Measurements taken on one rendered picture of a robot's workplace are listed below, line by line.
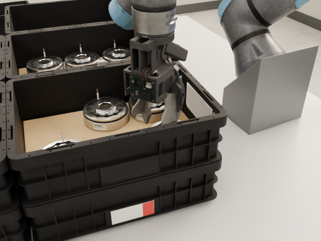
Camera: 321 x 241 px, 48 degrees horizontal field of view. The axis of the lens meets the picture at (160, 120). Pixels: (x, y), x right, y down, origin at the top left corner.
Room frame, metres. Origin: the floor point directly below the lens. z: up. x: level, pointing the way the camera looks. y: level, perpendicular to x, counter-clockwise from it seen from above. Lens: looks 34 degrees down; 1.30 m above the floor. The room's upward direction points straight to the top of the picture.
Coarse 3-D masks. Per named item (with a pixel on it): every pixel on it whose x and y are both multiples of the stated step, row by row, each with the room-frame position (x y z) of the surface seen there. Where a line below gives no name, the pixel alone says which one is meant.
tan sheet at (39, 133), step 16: (80, 112) 0.75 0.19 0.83; (128, 112) 0.75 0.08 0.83; (32, 128) 0.68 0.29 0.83; (48, 128) 0.68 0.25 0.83; (64, 128) 0.68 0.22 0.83; (80, 128) 0.68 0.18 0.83; (128, 128) 0.68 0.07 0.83; (144, 128) 0.68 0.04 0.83; (32, 144) 0.62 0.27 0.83; (48, 144) 0.62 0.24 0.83
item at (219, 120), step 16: (112, 64) 0.80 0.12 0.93; (128, 64) 0.81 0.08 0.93; (176, 64) 0.80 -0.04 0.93; (16, 80) 0.72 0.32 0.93; (32, 80) 0.73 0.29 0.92; (192, 80) 0.72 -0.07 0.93; (208, 96) 0.65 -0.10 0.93; (224, 112) 0.59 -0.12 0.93; (160, 128) 0.53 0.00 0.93; (176, 128) 0.54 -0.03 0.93; (192, 128) 0.55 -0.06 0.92; (208, 128) 0.56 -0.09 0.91; (16, 144) 0.49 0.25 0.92; (80, 144) 0.49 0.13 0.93; (96, 144) 0.49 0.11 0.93; (112, 144) 0.50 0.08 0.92; (128, 144) 0.51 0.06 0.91; (16, 160) 0.45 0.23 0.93; (32, 160) 0.46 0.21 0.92; (48, 160) 0.46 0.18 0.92; (64, 160) 0.47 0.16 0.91
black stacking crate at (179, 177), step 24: (192, 168) 0.55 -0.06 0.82; (216, 168) 0.57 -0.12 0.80; (96, 192) 0.49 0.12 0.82; (120, 192) 0.50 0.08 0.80; (144, 192) 0.53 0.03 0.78; (168, 192) 0.55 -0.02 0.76; (192, 192) 0.57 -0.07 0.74; (216, 192) 0.59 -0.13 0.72; (48, 216) 0.47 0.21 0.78; (72, 216) 0.48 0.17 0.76; (96, 216) 0.50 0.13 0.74; (144, 216) 0.52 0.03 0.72; (48, 240) 0.46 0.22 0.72
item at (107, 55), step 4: (108, 48) 1.07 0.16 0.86; (112, 48) 1.07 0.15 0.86; (116, 48) 1.07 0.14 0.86; (124, 48) 1.07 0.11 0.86; (128, 48) 1.07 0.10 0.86; (104, 52) 1.04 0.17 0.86; (108, 52) 1.04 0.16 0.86; (128, 52) 1.04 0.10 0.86; (104, 56) 1.01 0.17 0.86; (108, 56) 1.01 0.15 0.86; (112, 56) 1.00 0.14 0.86; (116, 56) 1.00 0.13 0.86; (120, 56) 1.00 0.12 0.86; (124, 56) 1.01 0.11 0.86; (128, 56) 1.00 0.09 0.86; (112, 60) 0.99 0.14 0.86; (116, 60) 0.98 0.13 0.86
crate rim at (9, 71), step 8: (96, 24) 1.09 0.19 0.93; (104, 24) 1.09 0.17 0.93; (112, 24) 1.10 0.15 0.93; (24, 32) 1.02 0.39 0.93; (32, 32) 1.03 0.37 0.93; (40, 32) 1.03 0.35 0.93; (48, 32) 1.03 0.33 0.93; (8, 40) 0.96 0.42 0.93; (8, 48) 0.90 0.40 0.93; (8, 56) 0.85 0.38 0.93; (8, 64) 0.80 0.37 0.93; (96, 64) 0.80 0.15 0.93; (8, 72) 0.76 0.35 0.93; (40, 72) 0.76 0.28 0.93; (48, 72) 0.76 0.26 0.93; (8, 80) 0.73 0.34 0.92
